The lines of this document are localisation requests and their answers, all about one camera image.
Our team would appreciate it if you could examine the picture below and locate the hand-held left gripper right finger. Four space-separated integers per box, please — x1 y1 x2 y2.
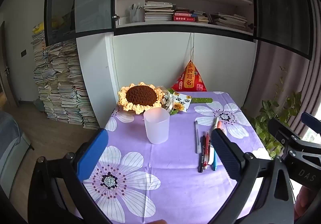
211 128 295 224

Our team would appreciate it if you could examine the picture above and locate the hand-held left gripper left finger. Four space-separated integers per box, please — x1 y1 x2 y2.
27 127 111 224

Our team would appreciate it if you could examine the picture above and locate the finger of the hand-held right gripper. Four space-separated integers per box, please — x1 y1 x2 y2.
267 118 302 155
300 112 321 144

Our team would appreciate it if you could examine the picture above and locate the white eraser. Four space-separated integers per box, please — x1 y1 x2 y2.
208 147 216 165

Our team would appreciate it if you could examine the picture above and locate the red gel pen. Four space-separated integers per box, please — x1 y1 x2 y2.
203 133 209 170

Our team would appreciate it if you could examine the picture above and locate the black marker pen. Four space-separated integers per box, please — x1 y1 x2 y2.
198 136 205 173

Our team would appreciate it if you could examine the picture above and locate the clear ruler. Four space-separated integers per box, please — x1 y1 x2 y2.
195 121 202 154

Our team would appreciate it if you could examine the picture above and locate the translucent plastic cup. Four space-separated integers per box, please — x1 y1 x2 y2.
143 109 170 145

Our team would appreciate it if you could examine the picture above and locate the person's right forearm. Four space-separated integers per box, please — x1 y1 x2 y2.
295 185 318 217

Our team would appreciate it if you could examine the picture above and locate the green potted plant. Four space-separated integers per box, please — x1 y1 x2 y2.
242 67 303 159

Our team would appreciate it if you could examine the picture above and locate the purple floral tablecloth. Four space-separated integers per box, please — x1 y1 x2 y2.
75 91 269 224

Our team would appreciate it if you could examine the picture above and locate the pink grey curtain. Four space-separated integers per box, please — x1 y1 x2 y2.
251 0 321 145

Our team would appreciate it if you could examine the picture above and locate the sunflower gift card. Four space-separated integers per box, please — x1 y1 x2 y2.
173 92 193 113

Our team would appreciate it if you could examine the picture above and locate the pile of books on floor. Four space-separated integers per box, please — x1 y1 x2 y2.
31 30 100 130

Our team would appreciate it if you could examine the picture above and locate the crochet sunflower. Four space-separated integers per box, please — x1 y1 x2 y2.
117 82 167 115

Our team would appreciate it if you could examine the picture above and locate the clear ribbon bow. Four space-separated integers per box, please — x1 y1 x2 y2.
158 86 180 114

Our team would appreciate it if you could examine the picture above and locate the grey sofa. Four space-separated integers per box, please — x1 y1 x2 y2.
0 111 32 184

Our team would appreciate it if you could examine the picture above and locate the red triangular pouch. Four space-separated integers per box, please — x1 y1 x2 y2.
171 32 207 92

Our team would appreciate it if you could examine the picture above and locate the white bookcase cabinet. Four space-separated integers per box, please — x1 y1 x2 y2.
75 0 259 129

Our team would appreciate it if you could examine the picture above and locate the right glass cabinet door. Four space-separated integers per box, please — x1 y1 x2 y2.
248 0 314 61

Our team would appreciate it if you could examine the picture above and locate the glass cabinet door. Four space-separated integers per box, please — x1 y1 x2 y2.
44 0 117 47
248 0 314 61

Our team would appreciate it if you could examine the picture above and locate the wooden door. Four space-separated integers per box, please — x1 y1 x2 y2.
0 21 18 109

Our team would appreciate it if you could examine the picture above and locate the wide stack of booklets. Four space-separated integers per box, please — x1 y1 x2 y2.
211 13 249 31

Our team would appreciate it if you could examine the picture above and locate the small stack of books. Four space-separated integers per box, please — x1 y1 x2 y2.
191 10 210 24

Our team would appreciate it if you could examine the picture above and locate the yellow plush toy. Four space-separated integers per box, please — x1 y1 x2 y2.
33 22 46 34

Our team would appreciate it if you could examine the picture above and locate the red dictionary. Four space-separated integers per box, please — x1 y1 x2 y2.
173 15 197 22

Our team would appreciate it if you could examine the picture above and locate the white pen holder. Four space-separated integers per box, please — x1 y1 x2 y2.
129 3 145 23

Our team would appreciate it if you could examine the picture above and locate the left glass cabinet door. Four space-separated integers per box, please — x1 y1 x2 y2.
44 0 117 47

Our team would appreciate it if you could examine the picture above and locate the tall stack of magazines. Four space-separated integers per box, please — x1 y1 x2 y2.
144 1 175 22

